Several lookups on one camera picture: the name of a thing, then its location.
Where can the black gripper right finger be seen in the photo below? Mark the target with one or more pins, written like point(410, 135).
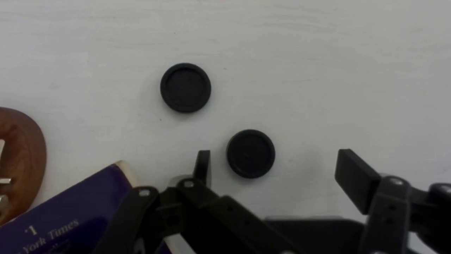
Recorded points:
point(394, 212)

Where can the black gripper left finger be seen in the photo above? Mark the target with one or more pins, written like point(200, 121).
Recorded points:
point(211, 220)

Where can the dark blue game disc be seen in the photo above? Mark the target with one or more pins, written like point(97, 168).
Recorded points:
point(249, 152)
point(184, 87)

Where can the red game disc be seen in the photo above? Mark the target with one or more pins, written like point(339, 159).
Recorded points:
point(22, 159)

